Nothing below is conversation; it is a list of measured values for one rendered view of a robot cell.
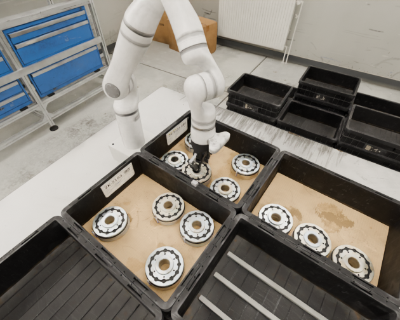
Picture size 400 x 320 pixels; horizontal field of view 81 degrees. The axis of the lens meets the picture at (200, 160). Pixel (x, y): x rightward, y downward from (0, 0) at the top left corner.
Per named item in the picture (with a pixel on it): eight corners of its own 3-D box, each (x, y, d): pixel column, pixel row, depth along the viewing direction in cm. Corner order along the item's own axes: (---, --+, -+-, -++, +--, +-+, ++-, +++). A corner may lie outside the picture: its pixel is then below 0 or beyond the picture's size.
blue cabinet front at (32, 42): (40, 98, 210) (1, 30, 169) (102, 65, 251) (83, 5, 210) (42, 98, 209) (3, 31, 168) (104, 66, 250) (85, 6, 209)
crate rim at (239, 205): (138, 154, 83) (137, 150, 81) (190, 113, 99) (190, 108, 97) (237, 214, 67) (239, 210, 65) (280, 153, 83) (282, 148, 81)
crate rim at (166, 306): (61, 216, 66) (57, 212, 64) (138, 154, 82) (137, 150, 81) (167, 316, 50) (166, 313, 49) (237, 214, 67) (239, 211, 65)
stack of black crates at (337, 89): (282, 126, 211) (298, 80, 177) (293, 110, 228) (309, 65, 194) (329, 143, 196) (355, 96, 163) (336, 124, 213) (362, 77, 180)
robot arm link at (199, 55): (232, 93, 59) (217, 35, 56) (202, 102, 56) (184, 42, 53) (219, 96, 66) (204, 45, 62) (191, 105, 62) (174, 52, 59)
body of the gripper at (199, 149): (200, 122, 76) (200, 143, 83) (184, 137, 71) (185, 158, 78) (220, 132, 73) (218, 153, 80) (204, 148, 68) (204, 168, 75)
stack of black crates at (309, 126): (266, 153, 188) (276, 119, 163) (279, 133, 205) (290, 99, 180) (317, 174, 174) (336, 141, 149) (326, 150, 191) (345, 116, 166)
